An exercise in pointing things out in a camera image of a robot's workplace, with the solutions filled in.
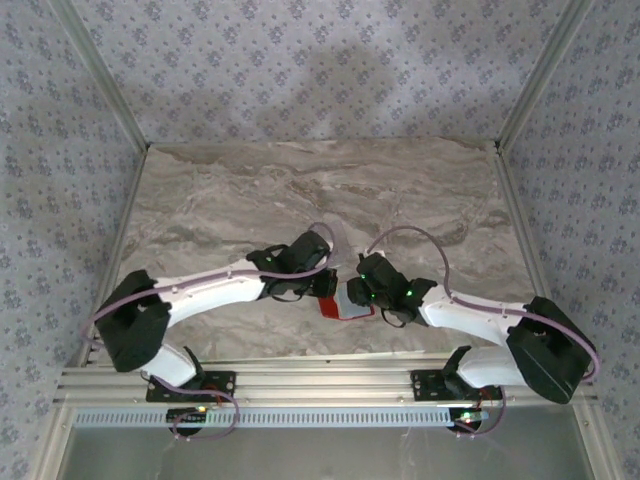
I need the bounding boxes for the red card holder clear sleeves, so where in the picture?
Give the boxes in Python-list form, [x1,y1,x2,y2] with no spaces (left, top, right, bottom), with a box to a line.
[317,284,376,321]

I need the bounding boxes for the aluminium table edge rail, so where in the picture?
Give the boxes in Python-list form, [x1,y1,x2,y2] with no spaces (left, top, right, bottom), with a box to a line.
[492,144,571,364]
[74,147,151,369]

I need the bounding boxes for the aluminium frame leg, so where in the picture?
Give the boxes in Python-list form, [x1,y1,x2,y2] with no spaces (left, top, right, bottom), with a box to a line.
[572,402,616,480]
[37,404,76,480]

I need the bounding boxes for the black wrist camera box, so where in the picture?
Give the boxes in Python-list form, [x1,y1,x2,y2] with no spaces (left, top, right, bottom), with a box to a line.
[291,230,335,274]
[355,252,399,293]

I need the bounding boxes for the aluminium mounting beam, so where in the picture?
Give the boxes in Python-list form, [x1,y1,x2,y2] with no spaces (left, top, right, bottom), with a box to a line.
[53,352,600,407]

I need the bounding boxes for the grey metal panel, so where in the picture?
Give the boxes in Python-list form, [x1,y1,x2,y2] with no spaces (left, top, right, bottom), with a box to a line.
[64,425,596,480]

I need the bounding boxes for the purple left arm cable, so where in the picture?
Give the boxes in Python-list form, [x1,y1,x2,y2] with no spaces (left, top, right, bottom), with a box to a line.
[82,222,349,444]

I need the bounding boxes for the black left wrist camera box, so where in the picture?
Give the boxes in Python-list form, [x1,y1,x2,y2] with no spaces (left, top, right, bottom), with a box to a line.
[291,230,335,274]

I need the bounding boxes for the aluminium frame post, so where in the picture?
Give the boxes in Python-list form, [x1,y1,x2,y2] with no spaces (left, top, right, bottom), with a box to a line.
[494,0,596,151]
[49,0,151,151]

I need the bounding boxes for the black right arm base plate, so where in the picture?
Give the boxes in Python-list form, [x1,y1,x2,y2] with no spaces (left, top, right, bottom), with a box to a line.
[409,369,504,404]

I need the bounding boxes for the black controller board green light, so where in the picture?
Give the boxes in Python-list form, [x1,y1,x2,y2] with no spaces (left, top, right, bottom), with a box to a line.
[167,407,209,427]
[449,408,490,432]

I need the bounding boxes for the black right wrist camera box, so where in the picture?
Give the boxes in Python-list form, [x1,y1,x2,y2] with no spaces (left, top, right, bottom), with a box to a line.
[355,252,399,293]

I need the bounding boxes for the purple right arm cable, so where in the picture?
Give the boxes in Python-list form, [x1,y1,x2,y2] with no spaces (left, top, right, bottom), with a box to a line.
[364,224,601,441]

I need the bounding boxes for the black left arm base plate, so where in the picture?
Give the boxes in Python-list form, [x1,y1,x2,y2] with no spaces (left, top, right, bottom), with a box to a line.
[145,370,237,404]

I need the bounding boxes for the grey slotted cable duct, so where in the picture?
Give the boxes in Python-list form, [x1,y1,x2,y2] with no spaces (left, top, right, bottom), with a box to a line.
[73,407,484,429]

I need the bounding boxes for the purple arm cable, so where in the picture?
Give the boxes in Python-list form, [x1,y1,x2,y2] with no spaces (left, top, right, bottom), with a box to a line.
[82,222,349,444]
[364,224,601,441]

